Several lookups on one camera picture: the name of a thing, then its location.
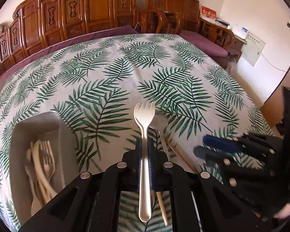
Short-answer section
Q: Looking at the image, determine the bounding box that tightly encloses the brown wooden chopstick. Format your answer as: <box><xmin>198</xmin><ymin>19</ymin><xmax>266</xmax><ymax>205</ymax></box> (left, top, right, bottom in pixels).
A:
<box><xmin>165</xmin><ymin>138</ymin><xmax>198</xmax><ymax>174</ymax></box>

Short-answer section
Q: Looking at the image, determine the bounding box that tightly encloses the large cream serving spoon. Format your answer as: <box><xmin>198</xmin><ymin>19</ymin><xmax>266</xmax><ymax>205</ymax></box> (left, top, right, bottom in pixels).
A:
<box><xmin>31</xmin><ymin>140</ymin><xmax>57</xmax><ymax>204</ymax></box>

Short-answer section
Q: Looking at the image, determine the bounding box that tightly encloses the cream small spoon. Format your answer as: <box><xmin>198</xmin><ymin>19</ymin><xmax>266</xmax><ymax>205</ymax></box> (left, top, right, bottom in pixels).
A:
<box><xmin>24</xmin><ymin>149</ymin><xmax>43</xmax><ymax>216</ymax></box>

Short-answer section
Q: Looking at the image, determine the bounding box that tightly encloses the grey rectangular utensil tray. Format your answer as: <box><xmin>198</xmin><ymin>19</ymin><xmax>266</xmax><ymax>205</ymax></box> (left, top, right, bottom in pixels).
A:
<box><xmin>9</xmin><ymin>112</ymin><xmax>79</xmax><ymax>224</ymax></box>

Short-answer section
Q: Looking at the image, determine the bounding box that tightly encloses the silver metal fork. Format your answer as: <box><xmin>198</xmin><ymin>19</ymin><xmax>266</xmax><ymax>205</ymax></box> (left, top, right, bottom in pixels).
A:
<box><xmin>133</xmin><ymin>101</ymin><xmax>155</xmax><ymax>223</ymax></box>

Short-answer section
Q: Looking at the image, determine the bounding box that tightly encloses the cream chopstick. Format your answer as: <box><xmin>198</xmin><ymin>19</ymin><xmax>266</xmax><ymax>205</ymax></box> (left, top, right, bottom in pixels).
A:
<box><xmin>156</xmin><ymin>192</ymin><xmax>168</xmax><ymax>226</ymax></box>

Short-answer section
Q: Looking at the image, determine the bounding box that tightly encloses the right hand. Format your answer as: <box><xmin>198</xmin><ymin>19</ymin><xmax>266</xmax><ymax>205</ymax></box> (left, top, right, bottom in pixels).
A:
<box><xmin>273</xmin><ymin>203</ymin><xmax>290</xmax><ymax>219</ymax></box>

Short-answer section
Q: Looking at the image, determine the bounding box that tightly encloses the palm leaf tablecloth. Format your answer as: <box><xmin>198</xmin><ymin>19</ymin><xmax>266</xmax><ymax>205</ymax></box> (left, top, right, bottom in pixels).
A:
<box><xmin>0</xmin><ymin>34</ymin><xmax>272</xmax><ymax>231</ymax></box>

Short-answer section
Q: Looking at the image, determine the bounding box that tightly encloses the purple seat cushion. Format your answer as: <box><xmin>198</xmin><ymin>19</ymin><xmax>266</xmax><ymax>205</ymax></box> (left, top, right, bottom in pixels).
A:
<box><xmin>180</xmin><ymin>30</ymin><xmax>228</xmax><ymax>57</ymax></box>

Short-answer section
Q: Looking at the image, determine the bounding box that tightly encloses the red card on shelf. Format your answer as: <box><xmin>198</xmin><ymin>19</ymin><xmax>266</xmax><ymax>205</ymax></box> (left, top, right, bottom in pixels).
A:
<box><xmin>200</xmin><ymin>6</ymin><xmax>216</xmax><ymax>22</ymax></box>

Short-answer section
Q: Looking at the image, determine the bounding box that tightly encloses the wooden armchair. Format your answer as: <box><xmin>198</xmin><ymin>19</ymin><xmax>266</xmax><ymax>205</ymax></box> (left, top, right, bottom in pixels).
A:
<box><xmin>133</xmin><ymin>6</ymin><xmax>184</xmax><ymax>35</ymax></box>

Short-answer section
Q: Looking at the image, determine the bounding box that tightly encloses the carved wooden folding screen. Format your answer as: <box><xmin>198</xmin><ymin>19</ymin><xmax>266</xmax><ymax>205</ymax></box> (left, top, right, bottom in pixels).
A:
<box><xmin>0</xmin><ymin>0</ymin><xmax>200</xmax><ymax>76</ymax></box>

